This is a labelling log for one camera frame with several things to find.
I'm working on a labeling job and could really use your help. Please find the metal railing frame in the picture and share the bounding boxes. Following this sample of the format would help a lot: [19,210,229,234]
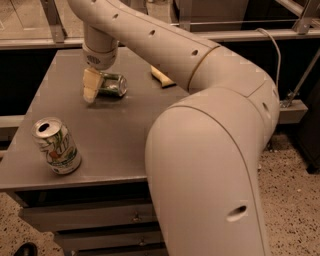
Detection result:
[0,0,320,49]

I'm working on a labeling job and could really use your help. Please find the black shoe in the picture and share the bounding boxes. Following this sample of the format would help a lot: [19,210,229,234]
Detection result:
[13,243,38,256]

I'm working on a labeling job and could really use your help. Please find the drawer with knob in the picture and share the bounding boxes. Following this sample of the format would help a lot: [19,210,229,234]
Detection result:
[54,230,162,251]
[19,200,157,232]

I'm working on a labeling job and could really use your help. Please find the white 7up can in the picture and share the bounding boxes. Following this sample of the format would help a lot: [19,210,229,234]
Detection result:
[31,117,81,175]

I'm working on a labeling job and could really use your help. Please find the middle drawer with knob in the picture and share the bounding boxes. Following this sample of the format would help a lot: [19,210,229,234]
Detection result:
[54,230,162,251]

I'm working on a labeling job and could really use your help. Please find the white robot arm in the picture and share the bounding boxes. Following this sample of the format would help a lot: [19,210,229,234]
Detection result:
[67,0,279,256]

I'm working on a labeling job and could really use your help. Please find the top drawer with knob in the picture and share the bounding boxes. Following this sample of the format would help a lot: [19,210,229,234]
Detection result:
[19,200,157,232]

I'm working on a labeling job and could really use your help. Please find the bottom drawer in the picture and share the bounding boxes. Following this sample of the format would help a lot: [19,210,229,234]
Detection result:
[76,244,169,256]

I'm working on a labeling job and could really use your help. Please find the yellow sponge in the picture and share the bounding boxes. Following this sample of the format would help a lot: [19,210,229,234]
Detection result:
[151,66,175,88]

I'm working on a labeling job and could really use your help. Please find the green soda can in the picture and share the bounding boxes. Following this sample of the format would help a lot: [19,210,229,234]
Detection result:
[99,73,127,97]

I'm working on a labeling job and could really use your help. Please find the grey drawer cabinet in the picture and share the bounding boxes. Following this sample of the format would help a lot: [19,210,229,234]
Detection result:
[0,46,191,256]

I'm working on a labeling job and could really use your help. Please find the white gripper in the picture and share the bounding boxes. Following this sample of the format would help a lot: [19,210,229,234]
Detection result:
[82,41,118,103]

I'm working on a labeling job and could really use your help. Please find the white cable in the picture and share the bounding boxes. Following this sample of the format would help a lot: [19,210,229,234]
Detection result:
[255,28,282,91]

